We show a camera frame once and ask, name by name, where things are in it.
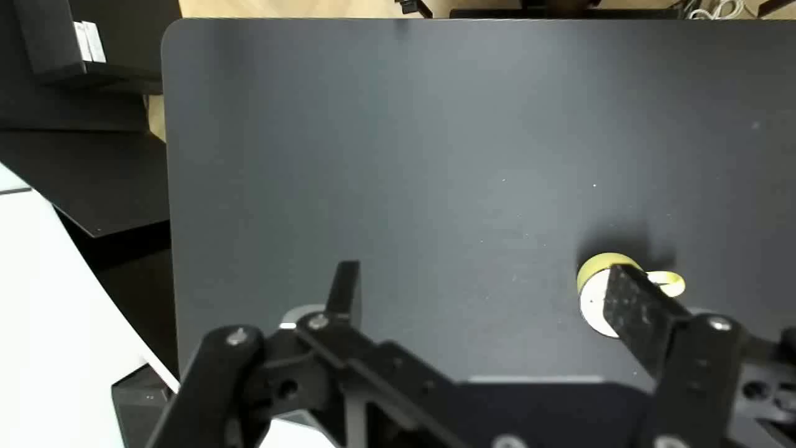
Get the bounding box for yellow enamel mug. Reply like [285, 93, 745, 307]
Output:
[573, 252, 689, 341]

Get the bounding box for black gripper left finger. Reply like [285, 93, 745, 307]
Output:
[147, 260, 468, 448]

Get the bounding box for black case white sticker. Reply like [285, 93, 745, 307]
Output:
[0, 0, 184, 95]

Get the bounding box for black flat side panel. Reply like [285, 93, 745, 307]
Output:
[0, 129, 173, 241]

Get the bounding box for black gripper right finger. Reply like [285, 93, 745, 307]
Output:
[601, 261, 796, 448]

